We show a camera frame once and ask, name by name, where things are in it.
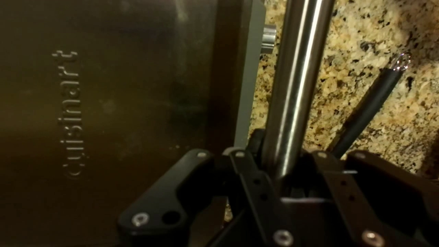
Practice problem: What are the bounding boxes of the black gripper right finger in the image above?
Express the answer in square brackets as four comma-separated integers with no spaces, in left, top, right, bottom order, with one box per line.
[278,149,439,247]

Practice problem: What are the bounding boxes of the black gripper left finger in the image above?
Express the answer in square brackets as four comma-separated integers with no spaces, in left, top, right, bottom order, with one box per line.
[116,128,293,247]

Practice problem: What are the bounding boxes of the steel sandwich maker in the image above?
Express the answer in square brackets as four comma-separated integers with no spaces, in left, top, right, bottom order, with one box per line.
[0,0,335,247]

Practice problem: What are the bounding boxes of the black stick utensil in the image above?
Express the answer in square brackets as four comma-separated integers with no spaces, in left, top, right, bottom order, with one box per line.
[324,50,411,159]

